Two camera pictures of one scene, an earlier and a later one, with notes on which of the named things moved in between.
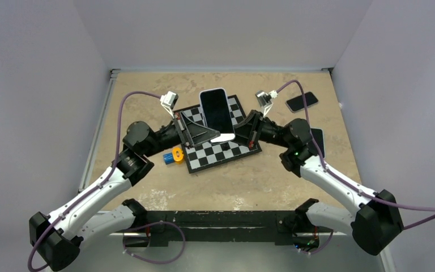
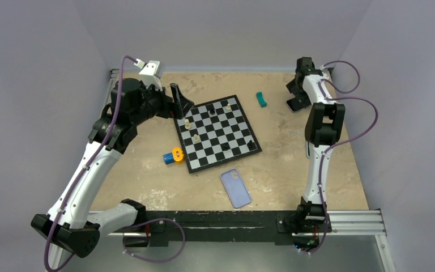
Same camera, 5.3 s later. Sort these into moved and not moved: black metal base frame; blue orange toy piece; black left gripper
Moved: black left gripper
Not moved: black metal base frame; blue orange toy piece
